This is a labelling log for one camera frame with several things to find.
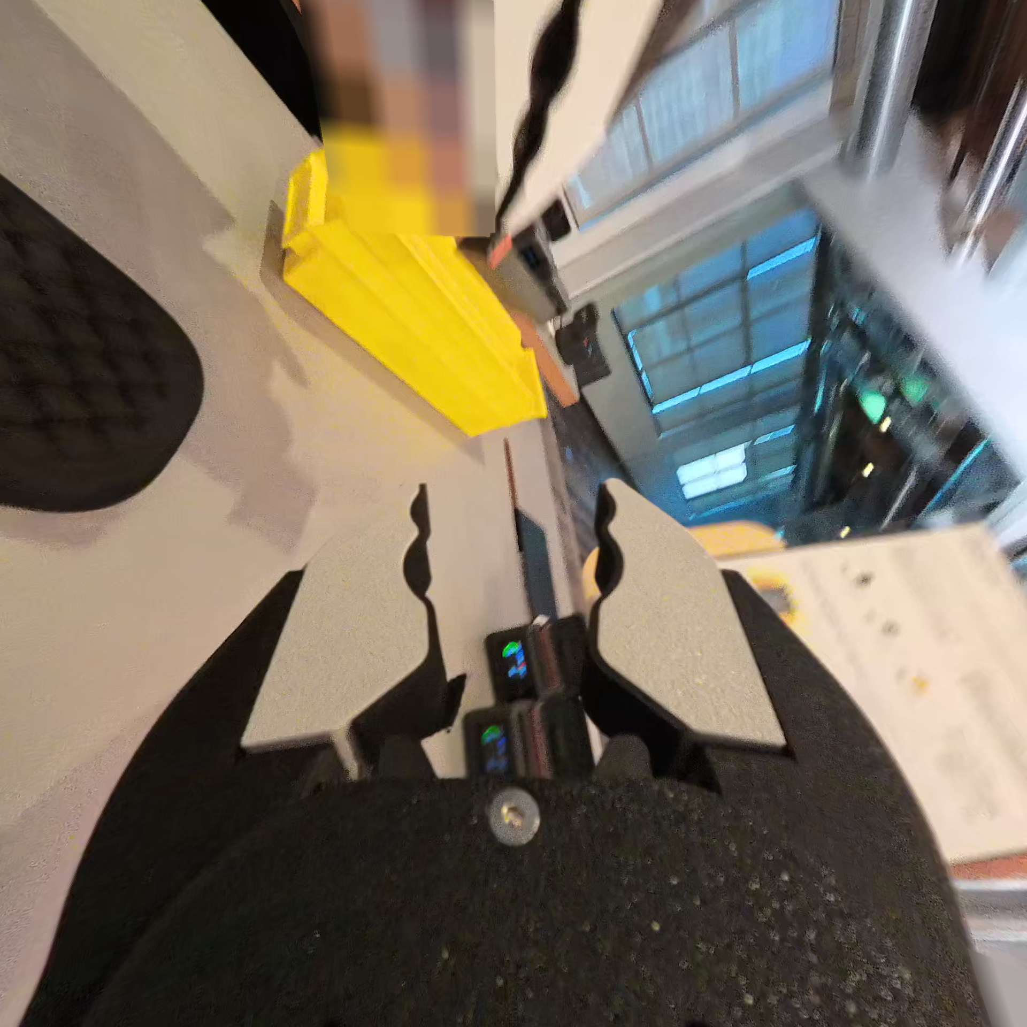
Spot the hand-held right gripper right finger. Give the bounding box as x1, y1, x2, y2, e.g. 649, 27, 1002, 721
581, 479, 792, 775

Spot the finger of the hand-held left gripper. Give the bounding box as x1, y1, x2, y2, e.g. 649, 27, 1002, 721
487, 1, 555, 210
506, 1, 670, 242

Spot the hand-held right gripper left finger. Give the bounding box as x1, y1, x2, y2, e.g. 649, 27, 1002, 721
238, 482, 466, 771

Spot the black battery charging case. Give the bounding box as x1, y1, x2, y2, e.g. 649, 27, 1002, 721
490, 233, 571, 314
485, 615, 592, 702
463, 699, 598, 783

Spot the yellow plastic bin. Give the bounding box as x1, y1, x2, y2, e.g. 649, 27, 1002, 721
281, 148, 551, 438

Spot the wooden sign board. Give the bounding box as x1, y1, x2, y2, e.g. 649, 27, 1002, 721
581, 517, 1027, 900

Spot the dark flat pad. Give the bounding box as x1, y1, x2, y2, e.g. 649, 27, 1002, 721
511, 506, 560, 619

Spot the white instruction sheet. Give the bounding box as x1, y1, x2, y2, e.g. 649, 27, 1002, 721
755, 522, 1027, 868

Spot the dark desk device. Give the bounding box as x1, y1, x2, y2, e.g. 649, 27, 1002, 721
554, 302, 614, 386

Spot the black quilted pad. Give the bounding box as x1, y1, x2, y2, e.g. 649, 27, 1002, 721
1, 169, 206, 515

